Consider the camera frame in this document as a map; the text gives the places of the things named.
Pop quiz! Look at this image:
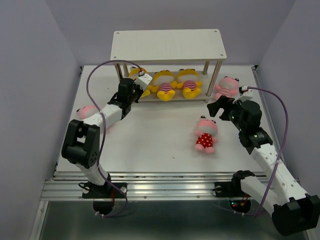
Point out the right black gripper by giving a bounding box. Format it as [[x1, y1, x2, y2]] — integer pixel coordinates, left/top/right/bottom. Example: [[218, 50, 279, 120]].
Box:
[[206, 95, 247, 132]]

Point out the yellow plush blue-striped shirt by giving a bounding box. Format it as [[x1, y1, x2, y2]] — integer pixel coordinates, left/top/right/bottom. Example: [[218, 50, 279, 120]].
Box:
[[128, 66, 152, 98]]

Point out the pink plush red polka-dot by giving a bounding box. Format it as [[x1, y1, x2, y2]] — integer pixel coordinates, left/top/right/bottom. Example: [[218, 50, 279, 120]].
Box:
[[194, 115, 218, 154]]

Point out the yellow plush pink-striped shirt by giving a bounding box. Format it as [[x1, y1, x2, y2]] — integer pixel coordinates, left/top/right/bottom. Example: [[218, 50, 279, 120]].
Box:
[[148, 70, 177, 102]]

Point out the yellow plush red-striped shirt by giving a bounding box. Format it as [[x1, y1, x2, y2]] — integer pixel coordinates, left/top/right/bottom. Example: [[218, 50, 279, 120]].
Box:
[[176, 68, 203, 100]]

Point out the pink plush orange-striped shirt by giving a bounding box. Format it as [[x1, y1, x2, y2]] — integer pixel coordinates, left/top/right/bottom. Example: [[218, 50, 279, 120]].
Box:
[[76, 105, 98, 120]]

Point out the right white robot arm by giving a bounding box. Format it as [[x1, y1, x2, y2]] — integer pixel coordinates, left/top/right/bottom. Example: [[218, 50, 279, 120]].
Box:
[[207, 96, 320, 236]]

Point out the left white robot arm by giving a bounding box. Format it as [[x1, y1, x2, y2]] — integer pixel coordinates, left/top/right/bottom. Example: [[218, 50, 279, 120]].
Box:
[[61, 74, 152, 197]]

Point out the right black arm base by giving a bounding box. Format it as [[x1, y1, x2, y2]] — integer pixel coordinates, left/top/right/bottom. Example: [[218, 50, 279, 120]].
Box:
[[212, 170, 256, 215]]

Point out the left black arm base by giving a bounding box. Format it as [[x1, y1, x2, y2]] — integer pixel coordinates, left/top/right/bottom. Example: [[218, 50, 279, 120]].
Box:
[[78, 181, 125, 218]]

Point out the white two-tier shelf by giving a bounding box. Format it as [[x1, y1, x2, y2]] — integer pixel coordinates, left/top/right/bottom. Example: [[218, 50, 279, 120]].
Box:
[[110, 29, 227, 102]]

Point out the pink plush pink-striped shirt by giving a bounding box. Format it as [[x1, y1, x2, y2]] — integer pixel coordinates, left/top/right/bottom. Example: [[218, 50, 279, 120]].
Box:
[[214, 76, 239, 100]]

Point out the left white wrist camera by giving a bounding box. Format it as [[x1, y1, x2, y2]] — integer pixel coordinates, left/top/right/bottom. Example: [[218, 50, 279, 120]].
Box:
[[134, 71, 153, 91]]

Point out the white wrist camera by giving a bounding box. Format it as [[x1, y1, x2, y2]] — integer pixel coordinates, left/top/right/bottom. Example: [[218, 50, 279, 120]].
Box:
[[134, 71, 153, 91], [233, 85, 253, 104]]

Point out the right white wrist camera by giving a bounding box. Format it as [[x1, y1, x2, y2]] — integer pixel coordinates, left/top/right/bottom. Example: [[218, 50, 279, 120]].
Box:
[[233, 85, 253, 104]]

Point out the aluminium rail frame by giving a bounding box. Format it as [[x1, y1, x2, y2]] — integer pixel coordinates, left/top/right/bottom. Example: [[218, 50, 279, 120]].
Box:
[[29, 65, 316, 240]]

